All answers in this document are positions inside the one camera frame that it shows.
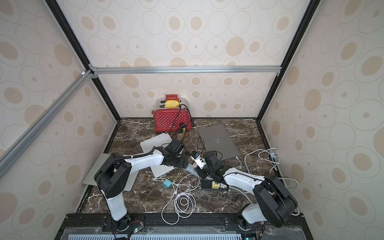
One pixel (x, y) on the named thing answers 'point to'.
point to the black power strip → (206, 184)
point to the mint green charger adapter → (166, 183)
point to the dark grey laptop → (217, 138)
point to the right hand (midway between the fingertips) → (196, 168)
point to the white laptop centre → (148, 146)
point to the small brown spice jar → (179, 136)
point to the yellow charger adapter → (215, 186)
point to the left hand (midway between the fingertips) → (185, 163)
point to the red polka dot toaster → (169, 119)
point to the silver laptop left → (90, 179)
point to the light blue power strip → (190, 168)
